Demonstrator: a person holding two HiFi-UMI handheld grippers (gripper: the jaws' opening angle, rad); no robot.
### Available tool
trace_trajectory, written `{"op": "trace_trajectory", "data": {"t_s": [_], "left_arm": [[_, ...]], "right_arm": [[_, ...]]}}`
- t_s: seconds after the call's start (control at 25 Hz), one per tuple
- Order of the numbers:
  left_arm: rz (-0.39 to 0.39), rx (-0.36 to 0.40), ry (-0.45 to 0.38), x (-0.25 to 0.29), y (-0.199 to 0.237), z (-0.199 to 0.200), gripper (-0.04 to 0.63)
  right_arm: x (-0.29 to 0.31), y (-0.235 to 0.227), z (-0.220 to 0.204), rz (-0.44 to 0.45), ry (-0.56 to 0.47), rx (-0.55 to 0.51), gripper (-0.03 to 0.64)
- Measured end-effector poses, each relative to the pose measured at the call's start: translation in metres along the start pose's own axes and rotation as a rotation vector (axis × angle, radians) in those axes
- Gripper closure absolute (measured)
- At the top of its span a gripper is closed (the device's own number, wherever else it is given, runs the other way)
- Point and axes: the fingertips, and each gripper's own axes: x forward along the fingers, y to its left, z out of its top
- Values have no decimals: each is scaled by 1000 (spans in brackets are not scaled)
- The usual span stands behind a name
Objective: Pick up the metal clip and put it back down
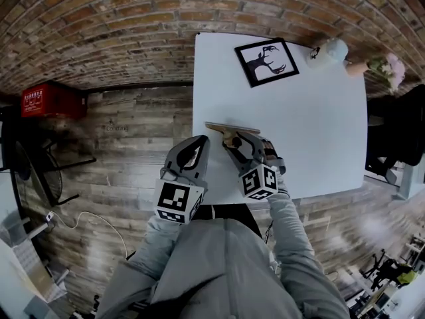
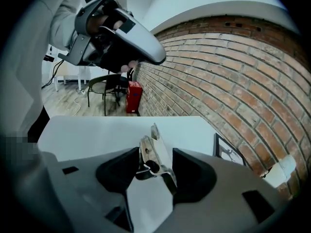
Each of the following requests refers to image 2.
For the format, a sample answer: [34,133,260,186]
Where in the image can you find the black picture frame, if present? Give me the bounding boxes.
[213,133,247,167]

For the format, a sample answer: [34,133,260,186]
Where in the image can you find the person's white top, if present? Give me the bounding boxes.
[6,0,85,133]

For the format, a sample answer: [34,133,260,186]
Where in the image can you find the person's left forearm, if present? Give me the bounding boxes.
[51,0,85,51]

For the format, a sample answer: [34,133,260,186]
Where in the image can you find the white cable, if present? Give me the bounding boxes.
[72,89,86,117]

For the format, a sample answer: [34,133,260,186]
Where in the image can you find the person's black trousers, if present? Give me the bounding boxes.
[27,105,51,143]

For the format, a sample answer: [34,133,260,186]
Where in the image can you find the black swivel chair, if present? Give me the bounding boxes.
[113,67,136,107]

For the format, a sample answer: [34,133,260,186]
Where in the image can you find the dark green chair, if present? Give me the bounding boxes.
[87,74,122,117]

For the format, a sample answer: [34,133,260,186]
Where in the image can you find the white plastic fixture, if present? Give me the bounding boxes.
[261,154,297,189]

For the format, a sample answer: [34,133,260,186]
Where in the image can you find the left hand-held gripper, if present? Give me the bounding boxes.
[57,0,167,67]

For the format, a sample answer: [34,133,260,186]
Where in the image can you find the red box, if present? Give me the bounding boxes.
[125,80,143,115]

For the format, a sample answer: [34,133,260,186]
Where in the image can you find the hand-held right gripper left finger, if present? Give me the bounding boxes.
[95,147,141,194]

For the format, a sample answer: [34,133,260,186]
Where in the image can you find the person's left hand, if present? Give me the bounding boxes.
[87,6,140,74]

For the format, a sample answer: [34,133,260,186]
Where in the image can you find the small white table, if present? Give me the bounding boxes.
[54,62,90,92]

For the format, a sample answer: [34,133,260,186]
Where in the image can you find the silver metal clip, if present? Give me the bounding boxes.
[135,122,178,197]

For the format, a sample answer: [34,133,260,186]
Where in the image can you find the black cable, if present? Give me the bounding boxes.
[41,59,65,90]

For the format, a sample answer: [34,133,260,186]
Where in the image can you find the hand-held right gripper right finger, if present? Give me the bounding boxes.
[171,148,217,204]

